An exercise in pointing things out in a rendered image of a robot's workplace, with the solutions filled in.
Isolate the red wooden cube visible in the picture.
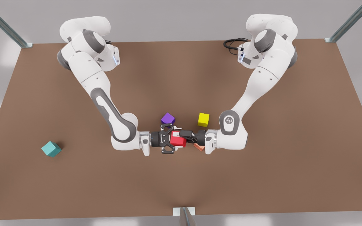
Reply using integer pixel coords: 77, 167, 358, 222
170, 131, 187, 148

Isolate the yellow wooden cube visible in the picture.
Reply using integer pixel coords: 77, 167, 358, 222
198, 113, 210, 127

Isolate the purple wooden cube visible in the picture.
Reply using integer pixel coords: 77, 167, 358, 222
161, 113, 176, 125

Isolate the teal wooden cube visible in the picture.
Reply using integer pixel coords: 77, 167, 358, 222
41, 141, 62, 158

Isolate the silver frame post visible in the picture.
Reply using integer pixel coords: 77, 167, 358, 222
0, 0, 33, 48
173, 207, 196, 226
325, 0, 362, 43

